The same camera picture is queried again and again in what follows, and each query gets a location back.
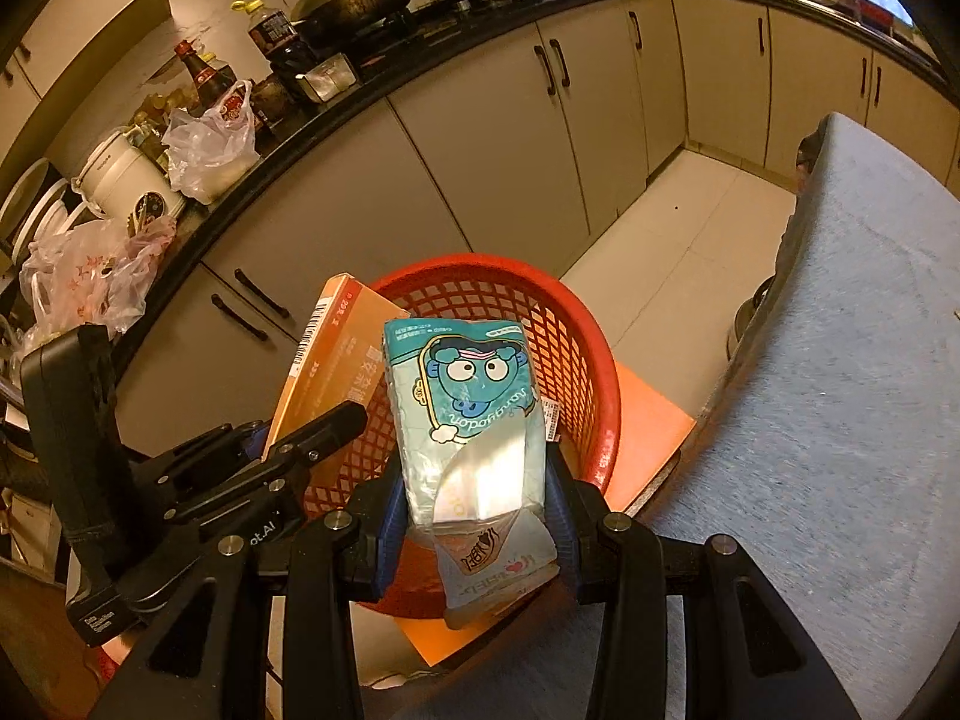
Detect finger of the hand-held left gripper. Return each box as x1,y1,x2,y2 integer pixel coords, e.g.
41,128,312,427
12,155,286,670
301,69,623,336
146,422,269,502
163,399,370,526

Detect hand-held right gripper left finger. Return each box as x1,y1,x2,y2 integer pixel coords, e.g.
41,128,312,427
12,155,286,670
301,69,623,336
90,457,413,720

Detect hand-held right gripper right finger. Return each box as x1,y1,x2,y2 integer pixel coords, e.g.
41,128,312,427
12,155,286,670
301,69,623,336
541,442,860,720

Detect orange cardboard box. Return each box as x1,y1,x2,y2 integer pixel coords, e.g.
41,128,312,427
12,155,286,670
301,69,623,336
264,274,412,458

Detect teal cartoon tissue pack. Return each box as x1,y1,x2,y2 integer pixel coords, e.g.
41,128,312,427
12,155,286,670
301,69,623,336
382,317,563,631

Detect red plastic basket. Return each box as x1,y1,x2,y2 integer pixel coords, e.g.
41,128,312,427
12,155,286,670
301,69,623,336
304,255,623,620

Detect pink plastic bag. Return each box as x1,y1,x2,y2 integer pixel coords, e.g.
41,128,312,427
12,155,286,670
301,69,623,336
19,216,175,338

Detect white rice cooker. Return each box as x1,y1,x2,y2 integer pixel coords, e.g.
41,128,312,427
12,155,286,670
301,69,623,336
71,127,187,222

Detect steel bowl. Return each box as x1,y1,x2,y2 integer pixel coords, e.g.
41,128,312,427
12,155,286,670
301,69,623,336
726,277,778,361

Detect black kitchen countertop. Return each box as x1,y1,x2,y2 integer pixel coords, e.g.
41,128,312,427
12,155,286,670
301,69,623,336
105,0,950,383

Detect white red plastic bag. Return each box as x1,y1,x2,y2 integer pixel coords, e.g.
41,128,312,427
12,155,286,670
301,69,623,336
161,81,262,205

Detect blue table cloth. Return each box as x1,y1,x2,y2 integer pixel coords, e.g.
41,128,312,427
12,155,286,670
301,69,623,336
390,111,960,720

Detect cream base cabinets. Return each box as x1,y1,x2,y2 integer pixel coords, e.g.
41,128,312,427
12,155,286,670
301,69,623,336
112,0,960,436

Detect small steel container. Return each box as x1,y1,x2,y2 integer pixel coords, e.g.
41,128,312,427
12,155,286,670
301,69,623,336
300,56,359,103

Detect red cap sauce bottle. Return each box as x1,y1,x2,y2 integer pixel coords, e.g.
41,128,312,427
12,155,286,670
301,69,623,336
175,40,230,115

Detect large dark sauce bottle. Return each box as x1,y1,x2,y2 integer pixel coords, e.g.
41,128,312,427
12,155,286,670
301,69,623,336
247,9,320,91

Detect black gas stove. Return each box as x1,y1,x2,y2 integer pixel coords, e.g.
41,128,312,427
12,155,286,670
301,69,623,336
352,0,608,38

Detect kitchen window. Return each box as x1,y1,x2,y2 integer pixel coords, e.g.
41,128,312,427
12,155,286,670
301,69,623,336
855,0,917,35

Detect cream corner wall cabinet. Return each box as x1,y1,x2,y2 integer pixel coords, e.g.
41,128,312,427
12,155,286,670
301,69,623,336
0,0,167,166

